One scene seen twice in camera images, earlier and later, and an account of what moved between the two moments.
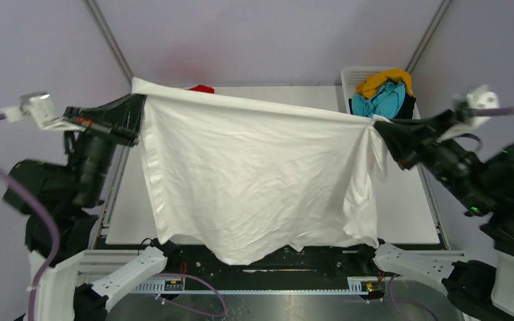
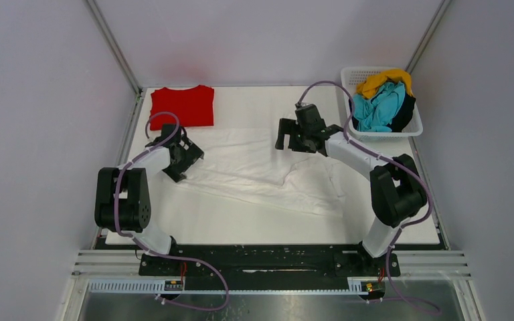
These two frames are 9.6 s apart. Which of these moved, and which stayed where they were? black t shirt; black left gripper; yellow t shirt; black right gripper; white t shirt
Moved: white t shirt; black right gripper; black left gripper
Stayed: yellow t shirt; black t shirt
